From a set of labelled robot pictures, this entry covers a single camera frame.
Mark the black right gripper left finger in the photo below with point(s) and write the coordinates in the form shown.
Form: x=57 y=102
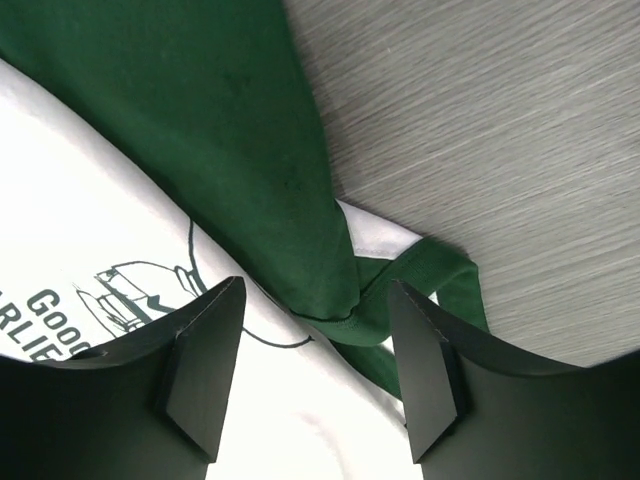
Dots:
x=148 y=405

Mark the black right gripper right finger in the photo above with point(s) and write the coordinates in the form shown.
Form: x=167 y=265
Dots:
x=477 y=407

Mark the white and green raglan shirt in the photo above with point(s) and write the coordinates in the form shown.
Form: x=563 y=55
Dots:
x=151 y=149

